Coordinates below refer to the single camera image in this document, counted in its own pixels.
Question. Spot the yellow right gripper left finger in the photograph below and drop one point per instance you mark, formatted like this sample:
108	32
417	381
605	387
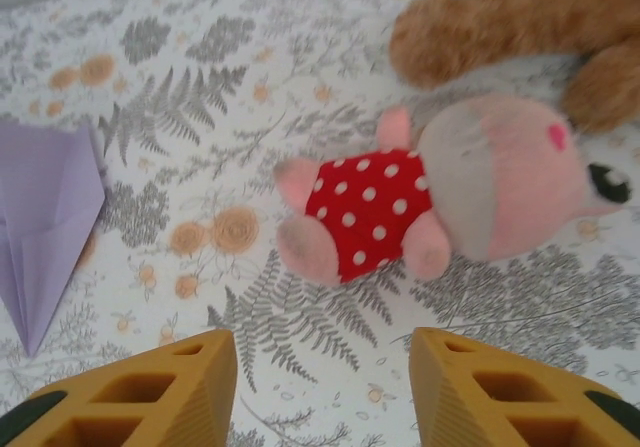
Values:
150	407

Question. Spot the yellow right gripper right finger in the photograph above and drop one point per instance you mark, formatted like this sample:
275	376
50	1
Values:
500	407

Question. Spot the purple cloth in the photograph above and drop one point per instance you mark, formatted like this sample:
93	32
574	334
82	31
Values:
45	207

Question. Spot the pink plush pig toy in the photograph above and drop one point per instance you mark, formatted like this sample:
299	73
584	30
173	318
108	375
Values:
375	207

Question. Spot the floral fern print tablecloth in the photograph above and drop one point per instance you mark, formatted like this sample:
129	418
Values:
250	117

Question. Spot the brown teddy bear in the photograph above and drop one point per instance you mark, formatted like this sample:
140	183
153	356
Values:
500	27

